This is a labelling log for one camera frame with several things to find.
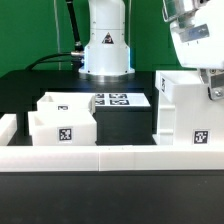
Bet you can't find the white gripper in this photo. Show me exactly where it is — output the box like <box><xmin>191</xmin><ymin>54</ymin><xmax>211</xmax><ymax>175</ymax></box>
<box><xmin>169</xmin><ymin>1</ymin><xmax>224</xmax><ymax>100</ymax></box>

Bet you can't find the white drawer cabinet box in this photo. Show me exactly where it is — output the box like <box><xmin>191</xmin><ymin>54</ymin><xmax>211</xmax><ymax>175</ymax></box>
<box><xmin>153</xmin><ymin>70</ymin><xmax>224</xmax><ymax>146</ymax></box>

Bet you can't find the white drawer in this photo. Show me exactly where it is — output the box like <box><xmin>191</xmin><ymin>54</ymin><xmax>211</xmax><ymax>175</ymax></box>
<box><xmin>37</xmin><ymin>92</ymin><xmax>95</xmax><ymax>114</ymax></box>
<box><xmin>28</xmin><ymin>111</ymin><xmax>97</xmax><ymax>146</ymax></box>

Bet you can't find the white front drawer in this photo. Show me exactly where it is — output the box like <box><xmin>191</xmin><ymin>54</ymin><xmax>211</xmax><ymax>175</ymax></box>
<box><xmin>28</xmin><ymin>111</ymin><xmax>97</xmax><ymax>146</ymax></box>

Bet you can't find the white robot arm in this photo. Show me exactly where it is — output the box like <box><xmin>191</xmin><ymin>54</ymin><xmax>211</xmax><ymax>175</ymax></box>
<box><xmin>79</xmin><ymin>0</ymin><xmax>224</xmax><ymax>100</ymax></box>

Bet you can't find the white U-shaped fence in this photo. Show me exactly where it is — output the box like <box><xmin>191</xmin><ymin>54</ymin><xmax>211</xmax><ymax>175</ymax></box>
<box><xmin>0</xmin><ymin>114</ymin><xmax>224</xmax><ymax>172</ymax></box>

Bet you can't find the white marker base plate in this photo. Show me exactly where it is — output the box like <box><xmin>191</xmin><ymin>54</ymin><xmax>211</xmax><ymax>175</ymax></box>
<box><xmin>95</xmin><ymin>93</ymin><xmax>150</xmax><ymax>107</ymax></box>

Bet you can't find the black cable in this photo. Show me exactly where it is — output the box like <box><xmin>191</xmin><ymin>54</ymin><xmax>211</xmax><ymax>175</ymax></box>
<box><xmin>25</xmin><ymin>0</ymin><xmax>85</xmax><ymax>72</ymax></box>

